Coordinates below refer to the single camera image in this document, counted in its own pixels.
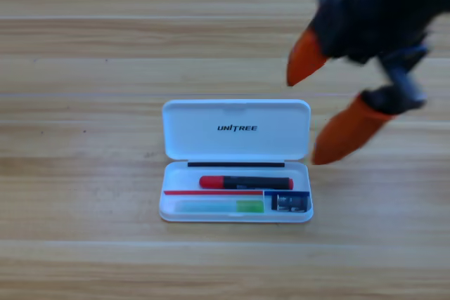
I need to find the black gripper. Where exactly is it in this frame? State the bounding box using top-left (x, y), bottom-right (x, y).
top-left (286, 0), bottom-right (450, 111)

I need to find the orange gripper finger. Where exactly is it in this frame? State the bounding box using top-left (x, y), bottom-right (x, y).
top-left (311, 85), bottom-right (405, 167)

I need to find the red and black marker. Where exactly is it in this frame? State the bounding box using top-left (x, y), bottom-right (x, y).
top-left (198, 174), bottom-right (295, 191)

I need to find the white Unitree pencil case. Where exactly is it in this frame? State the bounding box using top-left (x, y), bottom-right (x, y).
top-left (158, 98), bottom-right (314, 223)

